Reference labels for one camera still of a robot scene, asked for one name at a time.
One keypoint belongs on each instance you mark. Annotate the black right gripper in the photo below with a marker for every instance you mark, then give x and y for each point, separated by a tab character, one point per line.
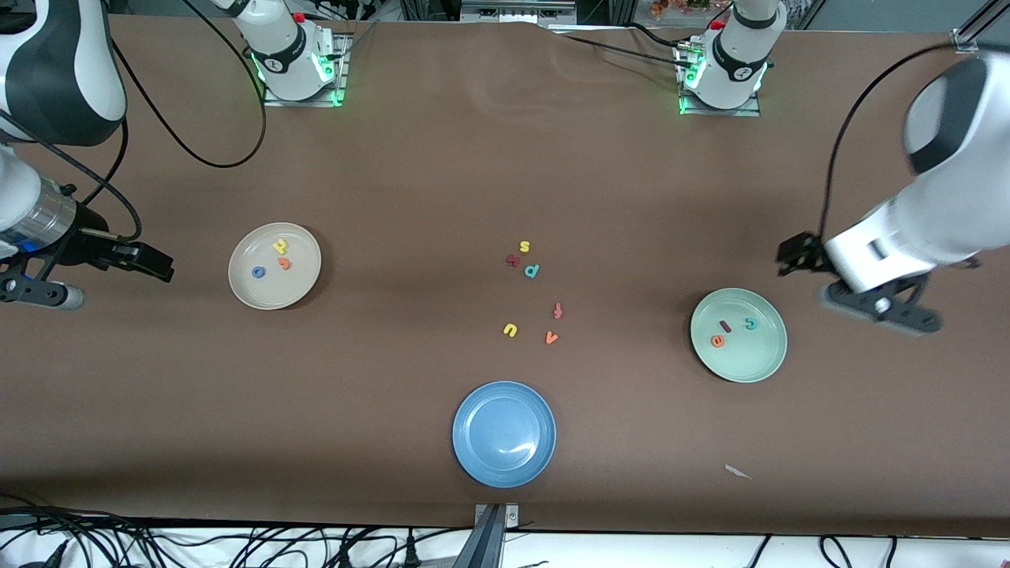
85	244

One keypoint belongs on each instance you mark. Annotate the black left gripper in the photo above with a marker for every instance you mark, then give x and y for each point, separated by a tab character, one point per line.
798	252

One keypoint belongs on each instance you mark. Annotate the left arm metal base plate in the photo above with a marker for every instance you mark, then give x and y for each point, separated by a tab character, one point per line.
722	112

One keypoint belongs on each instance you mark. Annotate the white paper scrap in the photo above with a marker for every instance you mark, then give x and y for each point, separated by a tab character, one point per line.
738	472

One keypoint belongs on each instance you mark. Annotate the black camera pole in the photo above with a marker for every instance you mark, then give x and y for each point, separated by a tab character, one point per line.
483	544

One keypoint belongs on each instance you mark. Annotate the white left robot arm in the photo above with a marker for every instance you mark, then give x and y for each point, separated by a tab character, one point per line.
947	205

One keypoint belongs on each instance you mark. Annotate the silver metal bracket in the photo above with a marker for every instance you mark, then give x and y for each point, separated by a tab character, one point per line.
513	517

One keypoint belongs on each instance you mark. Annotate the blue plate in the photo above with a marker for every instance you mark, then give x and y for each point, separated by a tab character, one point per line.
503	434

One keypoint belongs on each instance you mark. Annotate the orange floral object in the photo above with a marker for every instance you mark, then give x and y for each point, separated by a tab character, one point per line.
678	8

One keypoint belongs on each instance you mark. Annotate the beige brown plate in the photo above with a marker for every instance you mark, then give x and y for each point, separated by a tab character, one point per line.
276	292

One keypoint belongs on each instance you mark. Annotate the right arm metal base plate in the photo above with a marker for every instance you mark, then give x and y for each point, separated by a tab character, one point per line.
304	102

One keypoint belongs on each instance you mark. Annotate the grey metal device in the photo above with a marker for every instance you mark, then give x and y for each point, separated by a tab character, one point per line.
513	12

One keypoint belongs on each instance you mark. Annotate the brown table cover sheet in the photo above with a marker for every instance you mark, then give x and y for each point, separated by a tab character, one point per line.
505	158

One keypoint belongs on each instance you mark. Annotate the aluminium frame profile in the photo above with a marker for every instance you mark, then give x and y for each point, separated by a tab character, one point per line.
974	28

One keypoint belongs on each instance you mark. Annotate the light green plate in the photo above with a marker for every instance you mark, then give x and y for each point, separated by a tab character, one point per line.
750	359

